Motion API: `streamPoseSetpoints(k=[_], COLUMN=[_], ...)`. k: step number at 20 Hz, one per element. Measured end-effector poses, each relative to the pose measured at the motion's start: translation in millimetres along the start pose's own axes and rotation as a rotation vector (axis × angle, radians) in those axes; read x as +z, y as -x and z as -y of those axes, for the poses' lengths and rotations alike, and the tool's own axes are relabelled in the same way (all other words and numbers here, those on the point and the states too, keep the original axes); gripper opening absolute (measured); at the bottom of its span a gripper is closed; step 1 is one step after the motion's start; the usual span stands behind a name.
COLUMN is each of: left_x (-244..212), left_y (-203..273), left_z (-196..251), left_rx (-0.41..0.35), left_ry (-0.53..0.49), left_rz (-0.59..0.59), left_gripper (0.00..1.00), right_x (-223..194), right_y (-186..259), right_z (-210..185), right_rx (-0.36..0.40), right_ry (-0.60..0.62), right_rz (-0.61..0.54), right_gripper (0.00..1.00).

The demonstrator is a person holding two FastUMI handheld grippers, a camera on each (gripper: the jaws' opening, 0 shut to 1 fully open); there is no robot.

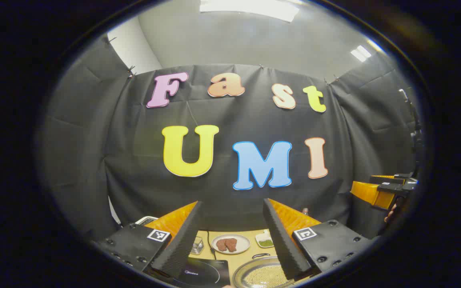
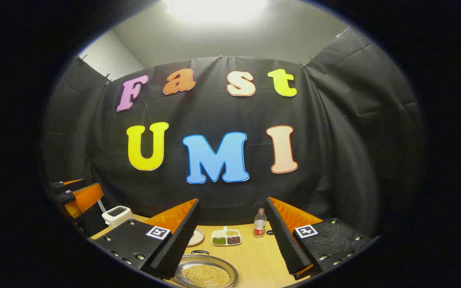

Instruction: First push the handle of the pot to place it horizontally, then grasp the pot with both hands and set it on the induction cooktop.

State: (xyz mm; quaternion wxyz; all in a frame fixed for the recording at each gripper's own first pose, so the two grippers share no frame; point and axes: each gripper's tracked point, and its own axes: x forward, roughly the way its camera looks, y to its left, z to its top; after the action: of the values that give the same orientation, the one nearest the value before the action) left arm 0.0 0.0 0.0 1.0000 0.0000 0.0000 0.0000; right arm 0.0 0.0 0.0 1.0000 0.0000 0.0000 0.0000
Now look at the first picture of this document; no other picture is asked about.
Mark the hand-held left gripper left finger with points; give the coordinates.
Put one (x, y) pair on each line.
(182, 244)

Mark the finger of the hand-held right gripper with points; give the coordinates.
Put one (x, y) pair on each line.
(368, 194)
(386, 178)

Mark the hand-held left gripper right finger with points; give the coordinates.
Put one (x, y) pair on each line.
(284, 248)

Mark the black induction cooktop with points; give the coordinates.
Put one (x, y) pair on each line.
(206, 274)

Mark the white divided dish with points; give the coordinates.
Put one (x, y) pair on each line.
(265, 241)

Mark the pile of soybeans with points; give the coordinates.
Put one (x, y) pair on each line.
(264, 276)

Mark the brown meat patty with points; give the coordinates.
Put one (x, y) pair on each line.
(221, 244)
(231, 244)

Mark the round white plate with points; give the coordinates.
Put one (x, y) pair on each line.
(243, 244)

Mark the white toaster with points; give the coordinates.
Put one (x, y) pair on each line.
(146, 220)

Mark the small ceiling light panel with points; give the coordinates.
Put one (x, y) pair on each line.
(361, 53)

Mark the large ceiling light panel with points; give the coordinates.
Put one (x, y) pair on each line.
(250, 8)

